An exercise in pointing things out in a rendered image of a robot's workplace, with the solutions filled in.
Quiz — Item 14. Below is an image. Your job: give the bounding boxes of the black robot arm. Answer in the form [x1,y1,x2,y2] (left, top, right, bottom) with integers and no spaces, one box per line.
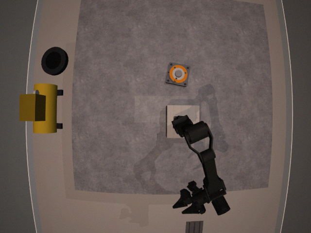
[172,115,230,215]

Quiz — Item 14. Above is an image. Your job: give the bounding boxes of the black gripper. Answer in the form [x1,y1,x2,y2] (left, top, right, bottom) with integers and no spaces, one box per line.
[173,189,210,214]

